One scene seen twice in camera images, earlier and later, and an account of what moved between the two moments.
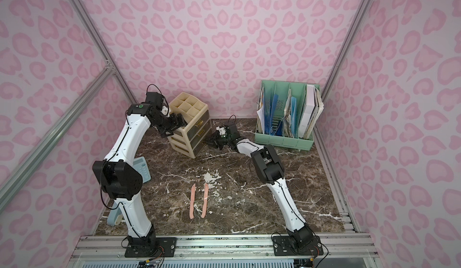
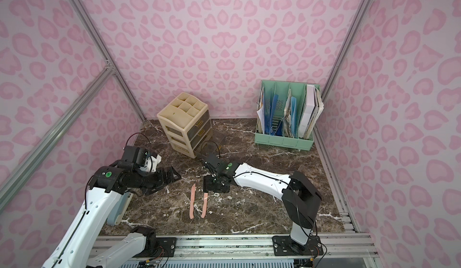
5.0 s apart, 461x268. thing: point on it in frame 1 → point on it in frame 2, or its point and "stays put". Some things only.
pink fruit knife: (206, 195) stays put
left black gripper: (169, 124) → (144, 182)
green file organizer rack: (286, 114) stays put
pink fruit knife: (192, 202) stays put
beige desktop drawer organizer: (191, 138) stays put
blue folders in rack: (276, 128) stays put
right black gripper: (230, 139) → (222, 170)
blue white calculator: (139, 164) → (120, 208)
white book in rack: (311, 112) stays put
